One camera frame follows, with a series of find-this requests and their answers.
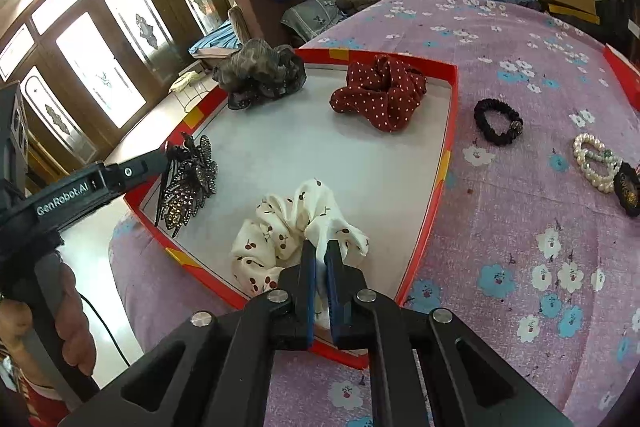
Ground red tray with white base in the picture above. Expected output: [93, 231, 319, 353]
[124, 48, 460, 370]

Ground black rhinestone hair claw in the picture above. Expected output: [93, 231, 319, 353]
[154, 133, 219, 238]

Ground white pearl bracelet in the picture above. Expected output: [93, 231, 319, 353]
[579, 156, 623, 194]

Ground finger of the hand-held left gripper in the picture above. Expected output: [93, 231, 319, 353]
[97, 150, 172, 200]

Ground wooden glass doors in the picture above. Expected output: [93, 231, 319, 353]
[0, 0, 232, 188]

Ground leopard print scrunchie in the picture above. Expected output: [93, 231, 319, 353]
[613, 162, 640, 218]

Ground black cable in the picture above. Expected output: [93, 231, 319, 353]
[79, 293, 132, 367]

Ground white cherry print scrunchie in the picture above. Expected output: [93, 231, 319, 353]
[230, 178, 371, 300]

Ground grey brown ruffled scrunchie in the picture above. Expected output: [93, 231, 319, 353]
[212, 39, 307, 112]

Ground brown sofa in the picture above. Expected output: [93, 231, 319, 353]
[227, 0, 301, 48]

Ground red polka dot scrunchie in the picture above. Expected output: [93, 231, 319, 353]
[329, 55, 428, 134]

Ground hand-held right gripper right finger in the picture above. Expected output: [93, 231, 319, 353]
[324, 239, 576, 427]

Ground wire stool with white cushion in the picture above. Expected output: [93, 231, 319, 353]
[170, 71, 212, 112]

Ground pearl bracelet with green beads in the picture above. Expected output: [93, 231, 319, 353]
[573, 133, 620, 168]

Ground purple floral blanket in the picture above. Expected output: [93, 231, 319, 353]
[107, 0, 640, 427]

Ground blue striped sheet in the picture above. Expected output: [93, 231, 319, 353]
[189, 19, 242, 58]

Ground grey floral pillow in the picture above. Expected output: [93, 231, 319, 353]
[280, 0, 352, 46]

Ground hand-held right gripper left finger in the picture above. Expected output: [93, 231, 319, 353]
[59, 239, 326, 427]

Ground person's left hand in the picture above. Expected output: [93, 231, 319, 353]
[0, 257, 98, 408]

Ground black bag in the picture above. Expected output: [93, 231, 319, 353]
[595, 0, 632, 44]

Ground black twisted scrunchie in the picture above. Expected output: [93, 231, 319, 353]
[474, 98, 524, 145]

